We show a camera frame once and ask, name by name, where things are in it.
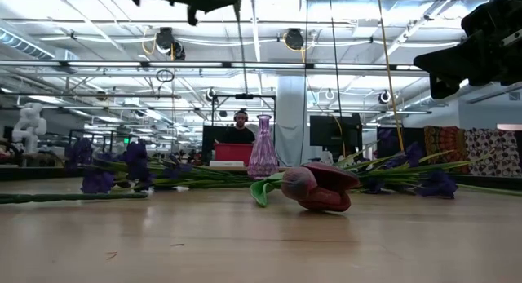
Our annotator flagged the person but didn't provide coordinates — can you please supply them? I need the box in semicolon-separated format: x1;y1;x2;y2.
222;109;257;145

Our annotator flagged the thin black hanging cable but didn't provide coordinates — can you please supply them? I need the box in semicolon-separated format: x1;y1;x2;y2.
300;0;310;166

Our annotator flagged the black metal table frame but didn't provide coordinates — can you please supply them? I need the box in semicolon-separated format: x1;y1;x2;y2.
0;165;522;190

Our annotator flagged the black cable with coil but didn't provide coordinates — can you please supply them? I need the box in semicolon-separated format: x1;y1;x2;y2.
327;0;347;157

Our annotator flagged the red plastic bin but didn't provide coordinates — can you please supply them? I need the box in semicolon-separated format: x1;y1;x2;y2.
215;143;254;166

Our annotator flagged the red artificial tulip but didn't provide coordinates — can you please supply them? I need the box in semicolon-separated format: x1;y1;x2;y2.
249;161;362;214

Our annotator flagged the purple artificial flower bunch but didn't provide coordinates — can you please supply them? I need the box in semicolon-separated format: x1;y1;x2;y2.
338;142;497;201
64;138;256;194

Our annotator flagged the flat white box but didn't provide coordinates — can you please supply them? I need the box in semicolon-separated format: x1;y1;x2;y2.
209;160;246;168

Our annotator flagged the black partition panel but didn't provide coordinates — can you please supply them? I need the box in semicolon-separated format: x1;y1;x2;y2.
377;126;425;170

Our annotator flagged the yellow hanging cable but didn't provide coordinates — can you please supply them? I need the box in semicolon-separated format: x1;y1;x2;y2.
375;0;406;153

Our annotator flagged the white cloth with purple circles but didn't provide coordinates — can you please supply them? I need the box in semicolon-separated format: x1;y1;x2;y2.
464;127;522;178

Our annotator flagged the black computer monitor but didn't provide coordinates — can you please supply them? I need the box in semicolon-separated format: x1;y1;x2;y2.
201;125;229;164
309;113;363;148

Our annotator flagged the white building column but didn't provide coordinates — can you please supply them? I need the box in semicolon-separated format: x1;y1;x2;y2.
276;75;312;167

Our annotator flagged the thin light green flower stem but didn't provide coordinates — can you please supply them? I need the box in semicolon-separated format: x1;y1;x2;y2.
456;184;522;197

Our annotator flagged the pink ribbed glass vase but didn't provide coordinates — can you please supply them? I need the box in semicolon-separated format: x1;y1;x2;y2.
247;114;280;180

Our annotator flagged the orange mandala pattern cloth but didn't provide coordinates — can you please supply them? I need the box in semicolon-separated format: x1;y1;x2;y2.
423;126;470;175

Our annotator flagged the black metal cage frame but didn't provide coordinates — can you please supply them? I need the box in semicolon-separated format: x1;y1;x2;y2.
68;128;142;166

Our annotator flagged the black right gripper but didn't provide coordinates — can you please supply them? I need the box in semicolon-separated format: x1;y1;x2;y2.
414;0;522;99

